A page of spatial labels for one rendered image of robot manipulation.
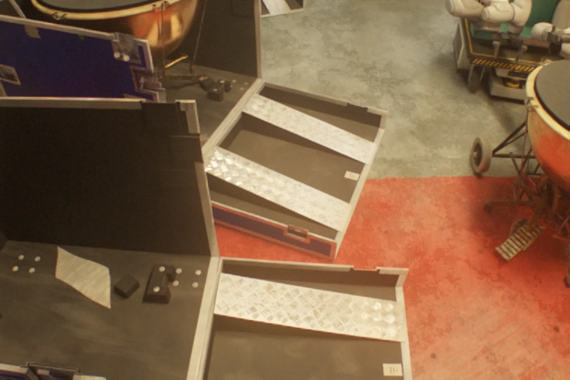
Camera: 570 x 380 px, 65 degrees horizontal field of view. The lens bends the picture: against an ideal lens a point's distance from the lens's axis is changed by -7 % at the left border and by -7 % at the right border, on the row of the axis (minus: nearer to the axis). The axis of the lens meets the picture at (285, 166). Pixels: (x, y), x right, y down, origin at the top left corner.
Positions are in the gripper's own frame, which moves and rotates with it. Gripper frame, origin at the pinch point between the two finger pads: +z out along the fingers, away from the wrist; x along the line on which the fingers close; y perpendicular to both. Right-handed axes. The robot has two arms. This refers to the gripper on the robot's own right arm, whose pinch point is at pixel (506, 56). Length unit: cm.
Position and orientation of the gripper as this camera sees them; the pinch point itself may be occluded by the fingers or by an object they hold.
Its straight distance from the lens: 312.6
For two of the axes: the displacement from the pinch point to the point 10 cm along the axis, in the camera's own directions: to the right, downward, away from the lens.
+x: -9.8, -1.5, 1.6
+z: 0.0, 7.3, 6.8
